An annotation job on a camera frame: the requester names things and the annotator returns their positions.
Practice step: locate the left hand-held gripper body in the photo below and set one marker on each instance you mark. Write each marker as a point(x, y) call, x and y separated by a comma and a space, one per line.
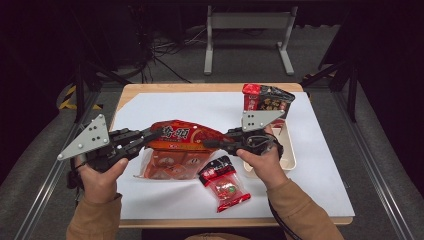
point(90, 136)

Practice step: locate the orange-red seasoning packet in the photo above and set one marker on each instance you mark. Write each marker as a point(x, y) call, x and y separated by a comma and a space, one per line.
point(190, 135)

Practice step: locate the small black and red packet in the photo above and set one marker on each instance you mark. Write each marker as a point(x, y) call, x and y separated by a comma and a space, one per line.
point(225, 185)

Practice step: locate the black tripod stand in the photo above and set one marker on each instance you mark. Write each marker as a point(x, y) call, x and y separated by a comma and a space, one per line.
point(350, 86)
point(80, 86)

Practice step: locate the orange packet with clear windows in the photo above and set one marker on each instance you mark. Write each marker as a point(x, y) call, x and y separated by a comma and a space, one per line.
point(173, 165)

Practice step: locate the white divided storage box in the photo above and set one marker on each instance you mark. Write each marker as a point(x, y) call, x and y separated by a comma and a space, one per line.
point(288, 150)

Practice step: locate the red and black seasoning packet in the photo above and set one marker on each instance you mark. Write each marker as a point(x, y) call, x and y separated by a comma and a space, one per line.
point(270, 100)

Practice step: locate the person's right hand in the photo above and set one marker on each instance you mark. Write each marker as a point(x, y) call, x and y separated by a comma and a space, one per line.
point(266, 168)

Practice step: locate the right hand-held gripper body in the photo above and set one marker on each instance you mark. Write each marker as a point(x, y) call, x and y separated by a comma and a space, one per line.
point(256, 141)

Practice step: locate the person's left hand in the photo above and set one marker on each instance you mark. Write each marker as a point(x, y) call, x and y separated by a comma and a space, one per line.
point(100, 185)

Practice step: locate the aluminium floor rail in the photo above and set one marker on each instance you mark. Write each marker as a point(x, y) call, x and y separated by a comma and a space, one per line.
point(40, 200)
point(376, 173)

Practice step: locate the white table mat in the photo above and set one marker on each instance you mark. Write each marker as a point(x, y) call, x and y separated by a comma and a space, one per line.
point(186, 103)

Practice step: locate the yellow and black striped tape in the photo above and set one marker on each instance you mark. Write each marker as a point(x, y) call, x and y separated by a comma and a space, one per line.
point(70, 96)

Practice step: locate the grey metal stand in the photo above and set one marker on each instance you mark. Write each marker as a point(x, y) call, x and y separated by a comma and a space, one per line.
point(250, 20)

